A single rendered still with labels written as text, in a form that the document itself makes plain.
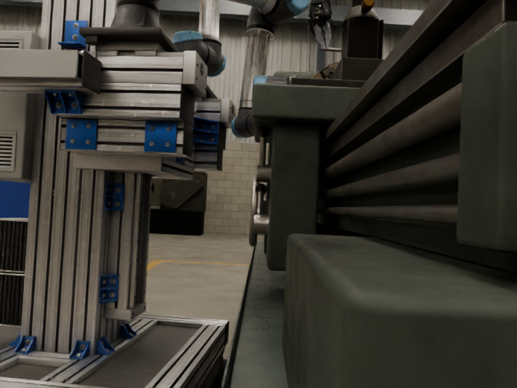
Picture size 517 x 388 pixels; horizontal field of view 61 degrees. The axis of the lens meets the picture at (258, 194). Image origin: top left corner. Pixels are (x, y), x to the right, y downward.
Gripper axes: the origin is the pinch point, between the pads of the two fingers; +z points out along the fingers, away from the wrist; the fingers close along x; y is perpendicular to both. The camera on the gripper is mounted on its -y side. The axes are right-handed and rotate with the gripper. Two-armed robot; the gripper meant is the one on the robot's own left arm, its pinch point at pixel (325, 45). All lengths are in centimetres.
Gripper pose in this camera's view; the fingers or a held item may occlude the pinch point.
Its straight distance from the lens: 177.0
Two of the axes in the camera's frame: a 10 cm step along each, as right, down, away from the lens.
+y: -0.1, -0.3, -10.0
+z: 2.0, 9.8, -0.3
